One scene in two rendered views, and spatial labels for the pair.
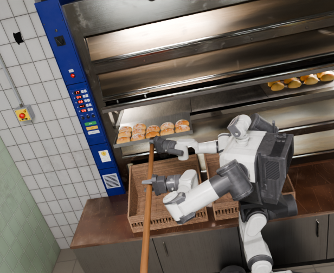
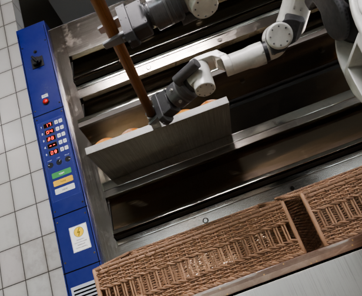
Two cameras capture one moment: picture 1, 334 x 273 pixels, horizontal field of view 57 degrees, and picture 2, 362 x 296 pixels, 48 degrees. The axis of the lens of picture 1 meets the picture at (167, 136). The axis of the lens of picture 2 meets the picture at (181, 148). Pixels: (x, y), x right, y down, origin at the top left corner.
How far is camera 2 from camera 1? 1.79 m
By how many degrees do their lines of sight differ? 53
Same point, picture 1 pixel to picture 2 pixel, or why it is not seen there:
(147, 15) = not seen: hidden behind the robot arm
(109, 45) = (101, 59)
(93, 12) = (84, 29)
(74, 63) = (50, 85)
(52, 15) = (34, 37)
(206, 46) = (233, 32)
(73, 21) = (59, 43)
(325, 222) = not seen: outside the picture
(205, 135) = (269, 164)
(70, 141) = (22, 221)
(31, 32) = (4, 66)
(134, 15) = not seen: hidden behind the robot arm
